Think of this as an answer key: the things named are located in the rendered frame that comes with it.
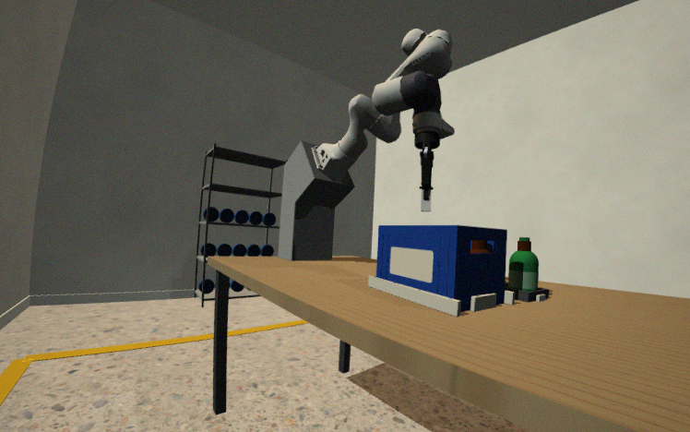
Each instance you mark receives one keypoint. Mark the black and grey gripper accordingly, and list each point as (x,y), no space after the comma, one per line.
(423,141)

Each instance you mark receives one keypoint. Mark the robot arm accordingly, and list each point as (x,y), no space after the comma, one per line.
(381,115)

